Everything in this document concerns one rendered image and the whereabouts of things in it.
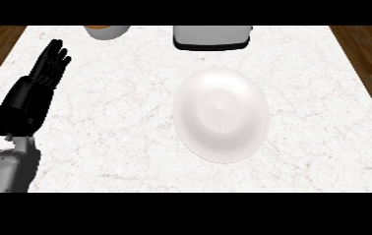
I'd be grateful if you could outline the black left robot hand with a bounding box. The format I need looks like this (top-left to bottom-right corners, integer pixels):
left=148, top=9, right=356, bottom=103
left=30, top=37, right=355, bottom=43
left=0, top=38, right=73, bottom=138

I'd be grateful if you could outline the white oval plate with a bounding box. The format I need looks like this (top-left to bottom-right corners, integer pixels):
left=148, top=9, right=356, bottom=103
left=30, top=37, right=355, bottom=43
left=171, top=66, right=272, bottom=164

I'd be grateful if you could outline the grey bowl with orange contents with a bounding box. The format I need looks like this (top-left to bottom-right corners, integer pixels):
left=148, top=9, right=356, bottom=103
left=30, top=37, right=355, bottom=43
left=83, top=26, right=133, bottom=41

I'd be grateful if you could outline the grey appliance with black base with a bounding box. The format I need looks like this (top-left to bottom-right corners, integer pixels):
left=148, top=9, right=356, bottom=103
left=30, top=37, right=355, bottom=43
left=171, top=26, right=254, bottom=52

